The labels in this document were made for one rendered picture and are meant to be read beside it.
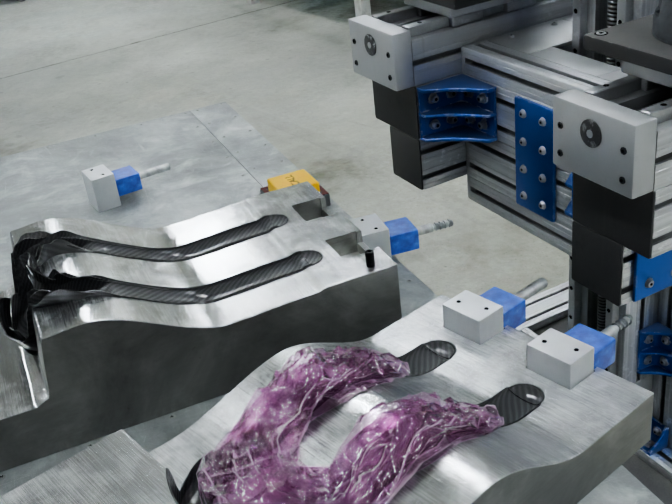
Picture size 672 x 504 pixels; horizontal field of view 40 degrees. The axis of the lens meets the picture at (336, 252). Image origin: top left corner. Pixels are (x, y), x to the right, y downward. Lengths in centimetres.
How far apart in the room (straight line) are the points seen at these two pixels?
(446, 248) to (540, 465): 210
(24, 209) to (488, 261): 158
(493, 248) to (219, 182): 148
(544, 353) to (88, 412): 45
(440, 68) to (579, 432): 80
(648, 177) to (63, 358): 66
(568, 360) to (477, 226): 210
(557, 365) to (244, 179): 74
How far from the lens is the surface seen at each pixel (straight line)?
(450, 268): 274
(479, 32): 153
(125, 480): 76
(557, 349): 88
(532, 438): 82
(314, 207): 118
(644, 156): 109
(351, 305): 101
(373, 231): 116
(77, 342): 93
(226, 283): 104
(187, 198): 145
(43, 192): 159
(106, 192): 146
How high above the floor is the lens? 140
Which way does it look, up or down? 29 degrees down
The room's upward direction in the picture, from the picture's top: 7 degrees counter-clockwise
